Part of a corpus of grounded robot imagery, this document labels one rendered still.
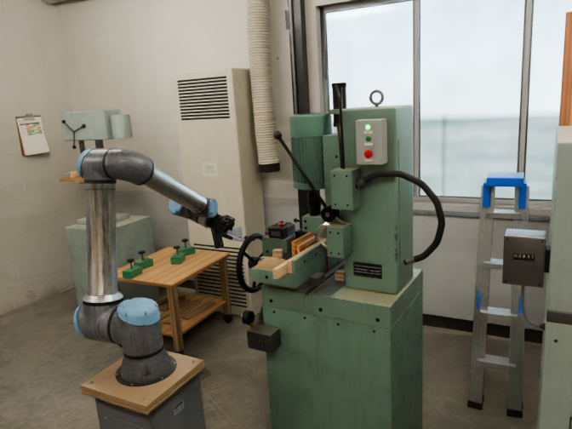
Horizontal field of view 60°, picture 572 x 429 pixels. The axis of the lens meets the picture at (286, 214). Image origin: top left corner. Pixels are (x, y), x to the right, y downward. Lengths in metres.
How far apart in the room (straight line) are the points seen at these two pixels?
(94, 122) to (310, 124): 2.29
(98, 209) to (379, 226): 1.06
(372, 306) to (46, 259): 3.45
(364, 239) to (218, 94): 1.86
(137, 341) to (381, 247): 0.98
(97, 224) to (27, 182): 2.71
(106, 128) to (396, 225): 2.57
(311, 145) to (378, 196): 0.35
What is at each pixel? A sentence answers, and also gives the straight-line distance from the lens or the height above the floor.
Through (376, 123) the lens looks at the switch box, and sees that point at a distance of 1.79.
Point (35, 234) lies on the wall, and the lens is 4.71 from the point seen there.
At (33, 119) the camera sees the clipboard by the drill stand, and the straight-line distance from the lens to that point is 4.69.
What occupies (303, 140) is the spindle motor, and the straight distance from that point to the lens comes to 2.02.
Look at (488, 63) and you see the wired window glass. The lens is 3.24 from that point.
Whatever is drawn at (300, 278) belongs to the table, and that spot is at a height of 0.87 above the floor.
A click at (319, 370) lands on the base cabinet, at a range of 2.16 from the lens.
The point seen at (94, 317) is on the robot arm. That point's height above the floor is 0.81.
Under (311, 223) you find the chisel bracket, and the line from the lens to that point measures 2.13.
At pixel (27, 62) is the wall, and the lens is 4.74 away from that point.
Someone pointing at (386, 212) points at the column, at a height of 1.13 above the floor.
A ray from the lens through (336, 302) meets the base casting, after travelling 1.97.
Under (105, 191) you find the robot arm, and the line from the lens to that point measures 1.96.
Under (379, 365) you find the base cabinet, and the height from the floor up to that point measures 0.55.
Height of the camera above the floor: 1.57
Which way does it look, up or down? 13 degrees down
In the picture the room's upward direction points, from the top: 4 degrees counter-clockwise
